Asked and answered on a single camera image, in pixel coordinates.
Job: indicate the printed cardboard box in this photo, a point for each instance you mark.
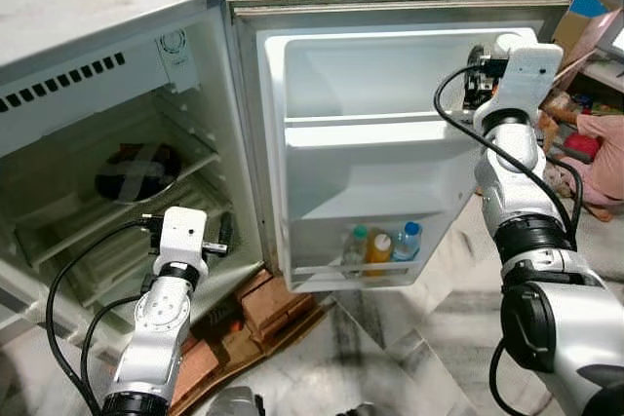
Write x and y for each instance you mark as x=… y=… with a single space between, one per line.
x=575 y=34

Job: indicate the fridge thermostat dial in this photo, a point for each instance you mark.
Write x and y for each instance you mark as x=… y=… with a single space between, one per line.
x=175 y=51

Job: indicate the white mini fridge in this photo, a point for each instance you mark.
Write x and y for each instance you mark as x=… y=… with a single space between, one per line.
x=88 y=17

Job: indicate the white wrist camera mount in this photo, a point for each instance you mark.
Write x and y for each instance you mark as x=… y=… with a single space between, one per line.
x=526 y=80
x=181 y=239

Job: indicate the blue paper sheet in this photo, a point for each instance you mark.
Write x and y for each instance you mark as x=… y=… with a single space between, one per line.
x=588 y=2

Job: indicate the dark round plate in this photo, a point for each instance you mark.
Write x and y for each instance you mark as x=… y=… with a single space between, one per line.
x=136 y=174

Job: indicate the blue cap water bottle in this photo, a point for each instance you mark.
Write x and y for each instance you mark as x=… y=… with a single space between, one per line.
x=407 y=241

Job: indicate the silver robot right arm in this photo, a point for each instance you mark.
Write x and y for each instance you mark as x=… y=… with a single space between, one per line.
x=561 y=323

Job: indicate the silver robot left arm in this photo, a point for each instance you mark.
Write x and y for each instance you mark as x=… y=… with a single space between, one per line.
x=161 y=323

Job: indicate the orange juice bottle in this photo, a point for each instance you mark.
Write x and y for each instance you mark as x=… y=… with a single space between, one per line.
x=378 y=248

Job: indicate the grey robot left leg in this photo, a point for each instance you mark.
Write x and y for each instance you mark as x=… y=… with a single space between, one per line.
x=234 y=403

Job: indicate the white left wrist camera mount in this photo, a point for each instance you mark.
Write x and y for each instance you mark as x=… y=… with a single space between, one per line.
x=181 y=239

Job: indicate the white fridge door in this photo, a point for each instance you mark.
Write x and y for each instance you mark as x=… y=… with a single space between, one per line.
x=370 y=177

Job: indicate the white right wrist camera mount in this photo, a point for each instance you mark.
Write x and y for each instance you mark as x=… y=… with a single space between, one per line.
x=526 y=80

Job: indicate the red brick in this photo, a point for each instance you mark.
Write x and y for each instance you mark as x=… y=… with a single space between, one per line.
x=278 y=301
x=195 y=372

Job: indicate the green cap drink bottle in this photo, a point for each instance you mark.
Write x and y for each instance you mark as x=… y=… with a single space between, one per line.
x=355 y=252

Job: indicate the person in pink clothes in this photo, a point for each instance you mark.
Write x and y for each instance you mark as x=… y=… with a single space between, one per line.
x=604 y=158

